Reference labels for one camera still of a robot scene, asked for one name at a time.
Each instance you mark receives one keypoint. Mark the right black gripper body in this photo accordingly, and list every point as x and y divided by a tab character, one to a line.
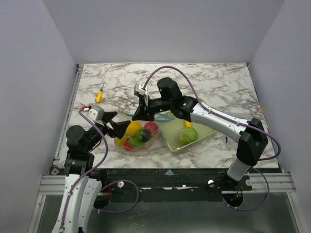
146	108

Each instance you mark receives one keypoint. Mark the dark purple toy mangosteen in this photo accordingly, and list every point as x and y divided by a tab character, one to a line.
144	135

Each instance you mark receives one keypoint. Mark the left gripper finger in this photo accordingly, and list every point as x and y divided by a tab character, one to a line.
119	128
108	116

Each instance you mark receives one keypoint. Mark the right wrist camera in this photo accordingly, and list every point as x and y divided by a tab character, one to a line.
140	91

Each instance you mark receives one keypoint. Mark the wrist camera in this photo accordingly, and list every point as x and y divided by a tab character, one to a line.
94	112
140	91

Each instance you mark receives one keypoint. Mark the yellow green toy pepper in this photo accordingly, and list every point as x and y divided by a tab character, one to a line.
120	142

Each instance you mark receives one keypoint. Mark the green perforated plastic basket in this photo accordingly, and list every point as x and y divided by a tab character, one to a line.
169	134

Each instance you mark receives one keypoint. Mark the orange yellow toy fruit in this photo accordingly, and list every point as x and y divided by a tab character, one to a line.
133	128

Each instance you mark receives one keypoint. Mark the yellow handled screwdriver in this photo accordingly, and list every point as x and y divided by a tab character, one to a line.
100	98

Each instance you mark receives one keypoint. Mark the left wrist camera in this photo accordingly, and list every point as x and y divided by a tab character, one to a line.
94	112

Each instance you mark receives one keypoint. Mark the yellow toy banana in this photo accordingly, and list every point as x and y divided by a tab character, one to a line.
187	124

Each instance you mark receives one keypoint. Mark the dark red toy fruit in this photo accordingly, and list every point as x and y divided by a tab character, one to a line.
151	126

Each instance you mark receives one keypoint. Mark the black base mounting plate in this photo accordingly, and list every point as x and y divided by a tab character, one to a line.
148	185

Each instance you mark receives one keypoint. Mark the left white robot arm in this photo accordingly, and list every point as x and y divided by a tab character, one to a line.
75	170

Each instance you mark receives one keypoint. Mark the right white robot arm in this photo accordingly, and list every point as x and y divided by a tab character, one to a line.
249	135

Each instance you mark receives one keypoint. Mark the clear zip top bag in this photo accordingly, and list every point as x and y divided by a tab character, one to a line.
160	120

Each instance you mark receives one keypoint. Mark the green toy pepper slice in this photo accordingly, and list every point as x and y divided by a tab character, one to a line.
136	143

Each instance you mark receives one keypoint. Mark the green toy cabbage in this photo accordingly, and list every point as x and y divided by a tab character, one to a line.
187	135

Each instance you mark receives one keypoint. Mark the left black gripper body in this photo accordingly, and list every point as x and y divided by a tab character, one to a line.
105	130

